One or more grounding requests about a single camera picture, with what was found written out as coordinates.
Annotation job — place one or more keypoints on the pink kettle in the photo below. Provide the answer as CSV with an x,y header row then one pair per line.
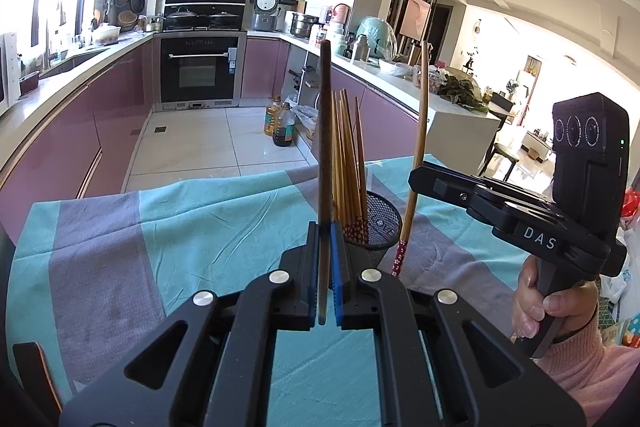
x,y
341,18

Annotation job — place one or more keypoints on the brown container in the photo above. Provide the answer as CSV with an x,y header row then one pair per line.
x,y
29,83

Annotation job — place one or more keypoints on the black built-in oven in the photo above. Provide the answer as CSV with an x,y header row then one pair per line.
x,y
200,69

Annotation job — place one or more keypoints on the person's right hand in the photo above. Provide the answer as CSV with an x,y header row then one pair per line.
x,y
525,307

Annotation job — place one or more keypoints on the dark chair backrest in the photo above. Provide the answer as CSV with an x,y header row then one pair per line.
x,y
37,382

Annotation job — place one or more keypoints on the hanging black pan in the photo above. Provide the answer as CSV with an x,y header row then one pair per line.
x,y
138,3

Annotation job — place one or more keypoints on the dark oil bottle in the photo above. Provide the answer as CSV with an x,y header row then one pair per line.
x,y
284,129

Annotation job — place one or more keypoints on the yellow oil bottle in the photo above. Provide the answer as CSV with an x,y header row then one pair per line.
x,y
271,119

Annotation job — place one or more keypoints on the steel stock pot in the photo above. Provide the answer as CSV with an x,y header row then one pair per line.
x,y
304,26

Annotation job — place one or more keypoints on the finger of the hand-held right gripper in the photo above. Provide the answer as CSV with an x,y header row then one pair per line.
x,y
450,187
530,202

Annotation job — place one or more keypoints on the pink wall picture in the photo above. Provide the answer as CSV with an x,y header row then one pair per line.
x,y
416,17

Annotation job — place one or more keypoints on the leafy green vegetables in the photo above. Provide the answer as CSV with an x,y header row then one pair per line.
x,y
462,91

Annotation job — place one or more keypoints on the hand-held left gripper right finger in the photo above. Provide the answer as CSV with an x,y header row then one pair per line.
x,y
336,272

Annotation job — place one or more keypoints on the clear plastic bag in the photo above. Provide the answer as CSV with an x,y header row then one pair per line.
x,y
306,122

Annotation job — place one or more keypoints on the person's right forearm pink sleeve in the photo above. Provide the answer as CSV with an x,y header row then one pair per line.
x,y
590,372

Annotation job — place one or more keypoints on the red plastic bag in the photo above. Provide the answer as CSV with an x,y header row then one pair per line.
x,y
632,202

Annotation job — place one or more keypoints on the steel thermos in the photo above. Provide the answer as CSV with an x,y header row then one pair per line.
x,y
361,49

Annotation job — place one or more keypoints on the white microwave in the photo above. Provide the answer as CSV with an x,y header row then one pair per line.
x,y
6,77

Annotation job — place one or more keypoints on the teal grey striped tablecloth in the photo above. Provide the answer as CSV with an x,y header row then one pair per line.
x,y
175,232

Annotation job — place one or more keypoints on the teal wrapped appliance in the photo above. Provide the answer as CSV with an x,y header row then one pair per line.
x,y
377,38

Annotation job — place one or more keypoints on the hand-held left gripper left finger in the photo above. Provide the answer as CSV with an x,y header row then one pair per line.
x,y
312,272

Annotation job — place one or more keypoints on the black wok with lid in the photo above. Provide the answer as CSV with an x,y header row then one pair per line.
x,y
224,18
181,18

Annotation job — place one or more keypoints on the dark dining stool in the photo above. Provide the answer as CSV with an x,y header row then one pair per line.
x,y
500,154

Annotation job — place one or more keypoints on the white bowl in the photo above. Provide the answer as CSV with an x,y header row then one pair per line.
x,y
106,36

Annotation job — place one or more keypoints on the grey rice cooker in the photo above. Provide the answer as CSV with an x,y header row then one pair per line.
x,y
265,9

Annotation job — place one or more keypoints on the wooden chopstick red patterned end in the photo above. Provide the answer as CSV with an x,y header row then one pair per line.
x,y
423,107

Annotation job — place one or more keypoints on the black mesh utensil holder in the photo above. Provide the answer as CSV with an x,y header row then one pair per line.
x,y
382,222

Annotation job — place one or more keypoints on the bunch of wooden chopsticks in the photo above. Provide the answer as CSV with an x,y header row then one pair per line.
x,y
345,167

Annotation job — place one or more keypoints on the dark brown wooden chopstick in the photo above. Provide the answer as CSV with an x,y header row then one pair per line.
x,y
325,132

